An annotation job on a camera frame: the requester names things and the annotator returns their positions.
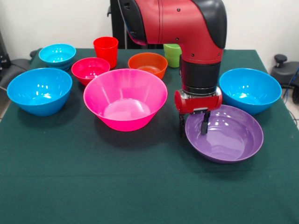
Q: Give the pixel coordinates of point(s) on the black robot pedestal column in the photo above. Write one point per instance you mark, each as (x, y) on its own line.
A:
(116, 37)

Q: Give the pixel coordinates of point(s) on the dark green tablecloth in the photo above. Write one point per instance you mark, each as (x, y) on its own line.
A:
(149, 186)

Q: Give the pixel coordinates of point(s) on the large pink bowl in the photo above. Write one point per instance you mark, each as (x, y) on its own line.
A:
(126, 112)

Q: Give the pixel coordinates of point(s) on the small crimson bowl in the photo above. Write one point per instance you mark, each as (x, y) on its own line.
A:
(90, 68)

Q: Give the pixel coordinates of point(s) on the small orange bowl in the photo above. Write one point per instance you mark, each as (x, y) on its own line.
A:
(147, 61)

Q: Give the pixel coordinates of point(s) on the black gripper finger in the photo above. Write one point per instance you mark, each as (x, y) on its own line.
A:
(205, 126)
(182, 126)

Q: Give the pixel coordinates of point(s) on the red cup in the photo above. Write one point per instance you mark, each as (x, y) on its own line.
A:
(105, 51)

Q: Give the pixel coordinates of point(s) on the medium blue bowl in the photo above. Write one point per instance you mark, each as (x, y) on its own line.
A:
(250, 93)
(39, 93)

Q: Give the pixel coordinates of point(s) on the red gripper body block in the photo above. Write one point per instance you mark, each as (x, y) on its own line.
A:
(201, 104)

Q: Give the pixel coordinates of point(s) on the small blue bowl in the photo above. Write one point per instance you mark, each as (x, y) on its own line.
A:
(63, 68)
(57, 54)

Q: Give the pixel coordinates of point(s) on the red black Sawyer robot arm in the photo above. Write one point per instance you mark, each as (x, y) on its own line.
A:
(187, 28)

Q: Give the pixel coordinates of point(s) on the green cup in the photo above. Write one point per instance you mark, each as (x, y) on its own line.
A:
(171, 58)

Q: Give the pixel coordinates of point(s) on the purple shallow bowl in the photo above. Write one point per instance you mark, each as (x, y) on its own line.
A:
(226, 142)

